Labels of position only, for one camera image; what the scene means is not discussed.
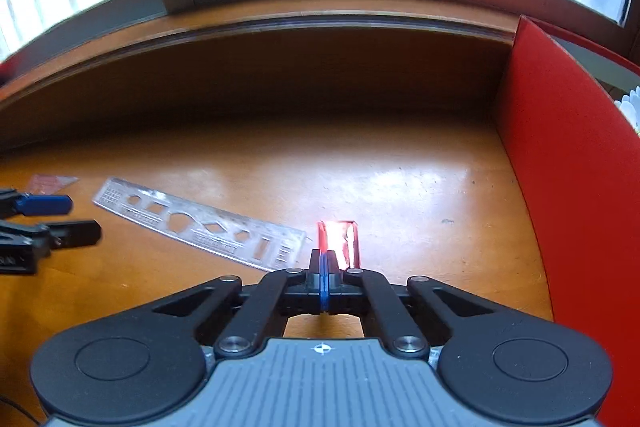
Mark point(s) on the red transparent plastic piece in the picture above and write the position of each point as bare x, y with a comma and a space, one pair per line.
342, 238

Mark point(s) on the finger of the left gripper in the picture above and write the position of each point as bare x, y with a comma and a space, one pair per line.
22, 246
15, 203

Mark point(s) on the pink transparent plastic bag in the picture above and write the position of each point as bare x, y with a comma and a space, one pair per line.
48, 184

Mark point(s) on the red cardboard shoe box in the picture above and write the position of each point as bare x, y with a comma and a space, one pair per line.
576, 158

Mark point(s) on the silver metal io shield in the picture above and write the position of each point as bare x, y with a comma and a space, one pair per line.
260, 244

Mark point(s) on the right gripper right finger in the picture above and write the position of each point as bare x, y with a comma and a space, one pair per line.
408, 320

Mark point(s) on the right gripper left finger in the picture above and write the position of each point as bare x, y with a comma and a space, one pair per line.
236, 320

